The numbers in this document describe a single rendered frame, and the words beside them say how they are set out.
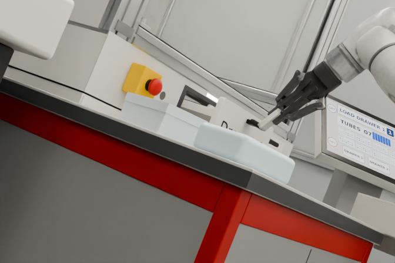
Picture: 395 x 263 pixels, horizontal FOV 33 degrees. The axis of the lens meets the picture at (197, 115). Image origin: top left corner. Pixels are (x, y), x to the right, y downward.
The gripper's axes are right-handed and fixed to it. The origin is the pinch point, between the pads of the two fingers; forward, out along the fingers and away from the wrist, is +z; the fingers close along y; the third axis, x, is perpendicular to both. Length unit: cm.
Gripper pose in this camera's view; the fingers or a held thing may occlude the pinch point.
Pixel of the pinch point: (271, 120)
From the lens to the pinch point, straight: 171.5
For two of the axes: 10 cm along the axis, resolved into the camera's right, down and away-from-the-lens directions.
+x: -5.1, -2.8, -8.1
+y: -4.2, -7.4, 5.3
